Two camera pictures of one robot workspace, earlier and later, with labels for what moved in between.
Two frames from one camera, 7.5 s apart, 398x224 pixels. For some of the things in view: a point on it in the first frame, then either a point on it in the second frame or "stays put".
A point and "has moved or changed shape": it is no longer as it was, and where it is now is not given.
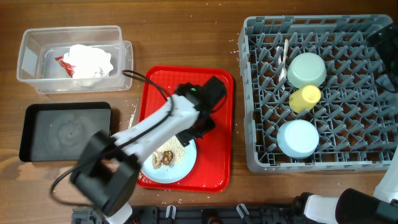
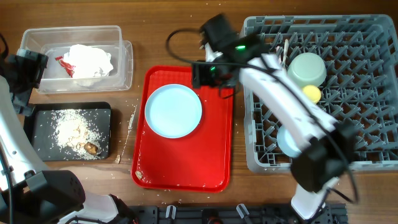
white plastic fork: (279, 56) stays put
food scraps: (171, 154) → (74, 134)
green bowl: (306, 69) stays put
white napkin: (89, 62) stays put
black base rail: (288, 214) stays put
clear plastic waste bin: (39, 46) stays put
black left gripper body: (199, 127) → (25, 73)
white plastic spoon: (282, 76) stays put
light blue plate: (170, 162) has moved or changed shape
